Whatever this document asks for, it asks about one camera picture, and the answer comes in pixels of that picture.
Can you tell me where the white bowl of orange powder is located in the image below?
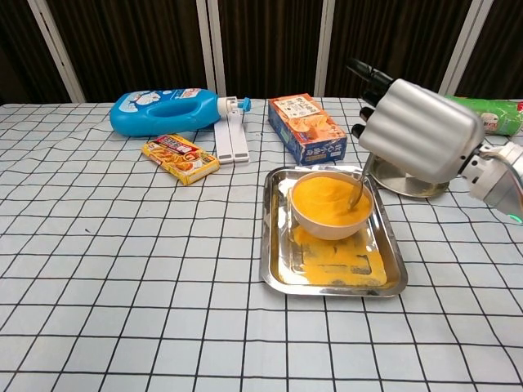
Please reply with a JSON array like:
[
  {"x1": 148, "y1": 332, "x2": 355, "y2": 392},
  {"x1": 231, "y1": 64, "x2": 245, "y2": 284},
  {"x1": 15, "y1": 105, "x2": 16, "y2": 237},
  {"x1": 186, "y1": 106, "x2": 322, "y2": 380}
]
[{"x1": 290, "y1": 171, "x2": 375, "y2": 241}]

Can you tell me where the yellow curry box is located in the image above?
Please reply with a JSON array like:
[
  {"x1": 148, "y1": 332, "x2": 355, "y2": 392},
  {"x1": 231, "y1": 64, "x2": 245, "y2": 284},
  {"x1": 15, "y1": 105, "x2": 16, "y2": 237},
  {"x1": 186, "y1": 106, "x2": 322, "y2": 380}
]
[{"x1": 141, "y1": 133, "x2": 221, "y2": 187}]

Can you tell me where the green chips can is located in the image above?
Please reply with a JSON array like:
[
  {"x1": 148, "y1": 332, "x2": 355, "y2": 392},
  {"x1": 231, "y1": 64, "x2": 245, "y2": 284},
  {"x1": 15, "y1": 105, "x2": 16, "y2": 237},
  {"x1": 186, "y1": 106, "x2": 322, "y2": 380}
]
[{"x1": 443, "y1": 94, "x2": 523, "y2": 137}]

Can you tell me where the rectangular steel tray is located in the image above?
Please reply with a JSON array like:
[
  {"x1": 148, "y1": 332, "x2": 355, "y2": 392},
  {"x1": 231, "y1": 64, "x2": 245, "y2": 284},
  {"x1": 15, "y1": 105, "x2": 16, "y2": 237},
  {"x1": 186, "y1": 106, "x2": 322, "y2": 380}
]
[{"x1": 259, "y1": 165, "x2": 409, "y2": 298}]

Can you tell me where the white plastic sealing clip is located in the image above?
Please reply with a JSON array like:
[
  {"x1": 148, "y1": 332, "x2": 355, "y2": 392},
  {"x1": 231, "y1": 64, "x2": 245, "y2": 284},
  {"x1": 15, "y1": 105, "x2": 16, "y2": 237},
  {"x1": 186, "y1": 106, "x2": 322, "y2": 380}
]
[
  {"x1": 212, "y1": 118, "x2": 235, "y2": 165},
  {"x1": 228, "y1": 116, "x2": 251, "y2": 164}
]

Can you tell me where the metal spoon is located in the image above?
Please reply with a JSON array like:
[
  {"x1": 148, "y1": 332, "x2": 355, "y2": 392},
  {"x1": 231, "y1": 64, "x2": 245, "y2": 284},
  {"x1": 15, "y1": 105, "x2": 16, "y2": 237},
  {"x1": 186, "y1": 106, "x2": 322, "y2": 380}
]
[{"x1": 346, "y1": 154, "x2": 375, "y2": 213}]

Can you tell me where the orange blue snack box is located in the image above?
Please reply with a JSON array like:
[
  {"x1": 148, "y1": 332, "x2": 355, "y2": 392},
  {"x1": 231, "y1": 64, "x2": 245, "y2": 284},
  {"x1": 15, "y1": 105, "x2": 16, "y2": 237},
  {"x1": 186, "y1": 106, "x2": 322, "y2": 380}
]
[{"x1": 267, "y1": 93, "x2": 349, "y2": 167}]

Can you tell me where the checkered white tablecloth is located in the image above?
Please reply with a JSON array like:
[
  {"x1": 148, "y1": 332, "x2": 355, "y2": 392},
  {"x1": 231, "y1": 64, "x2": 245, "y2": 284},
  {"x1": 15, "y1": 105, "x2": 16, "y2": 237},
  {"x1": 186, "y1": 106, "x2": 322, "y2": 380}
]
[{"x1": 0, "y1": 96, "x2": 523, "y2": 392}]

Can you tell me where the dark folding screen white frame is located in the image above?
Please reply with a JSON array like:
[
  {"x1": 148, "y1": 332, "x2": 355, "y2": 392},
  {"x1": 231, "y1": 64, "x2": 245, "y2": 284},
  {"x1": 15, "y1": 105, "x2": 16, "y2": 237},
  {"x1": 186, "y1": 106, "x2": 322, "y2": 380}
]
[{"x1": 0, "y1": 0, "x2": 523, "y2": 105}]

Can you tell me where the round steel plate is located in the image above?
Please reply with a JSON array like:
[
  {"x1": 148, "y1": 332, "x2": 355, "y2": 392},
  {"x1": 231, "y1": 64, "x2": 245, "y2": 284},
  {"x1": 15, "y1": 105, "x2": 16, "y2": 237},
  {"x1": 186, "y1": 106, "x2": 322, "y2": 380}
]
[{"x1": 367, "y1": 157, "x2": 450, "y2": 200}]

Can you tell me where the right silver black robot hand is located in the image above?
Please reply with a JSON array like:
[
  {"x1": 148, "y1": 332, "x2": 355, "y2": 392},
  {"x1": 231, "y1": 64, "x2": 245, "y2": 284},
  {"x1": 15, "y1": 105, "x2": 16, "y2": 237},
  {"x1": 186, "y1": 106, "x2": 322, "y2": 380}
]
[{"x1": 346, "y1": 58, "x2": 485, "y2": 185}]

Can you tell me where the blue detergent bottle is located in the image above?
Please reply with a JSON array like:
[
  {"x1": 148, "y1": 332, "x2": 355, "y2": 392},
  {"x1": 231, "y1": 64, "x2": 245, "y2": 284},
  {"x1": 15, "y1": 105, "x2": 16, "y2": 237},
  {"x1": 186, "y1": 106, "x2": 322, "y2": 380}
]
[{"x1": 109, "y1": 87, "x2": 253, "y2": 138}]

